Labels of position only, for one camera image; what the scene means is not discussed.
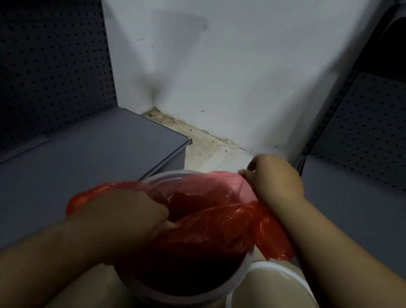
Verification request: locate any grey pegboard shelf unit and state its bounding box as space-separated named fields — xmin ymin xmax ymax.
xmin=282 ymin=64 xmax=406 ymax=295
xmin=0 ymin=0 xmax=215 ymax=308

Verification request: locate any person's right forearm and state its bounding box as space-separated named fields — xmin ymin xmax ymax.
xmin=241 ymin=189 xmax=406 ymax=308

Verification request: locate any person's left hand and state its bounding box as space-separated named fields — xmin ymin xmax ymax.
xmin=67 ymin=180 xmax=181 ymax=275

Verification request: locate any white plastic bucket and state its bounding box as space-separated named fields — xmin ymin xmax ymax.
xmin=107 ymin=160 xmax=266 ymax=308

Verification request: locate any person's left forearm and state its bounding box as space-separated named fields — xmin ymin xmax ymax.
xmin=0 ymin=200 xmax=117 ymax=308

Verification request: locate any person's right hand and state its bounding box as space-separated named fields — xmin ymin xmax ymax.
xmin=233 ymin=150 xmax=311 ymax=212

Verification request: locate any red plastic bag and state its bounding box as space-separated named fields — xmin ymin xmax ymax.
xmin=55 ymin=146 xmax=307 ymax=308

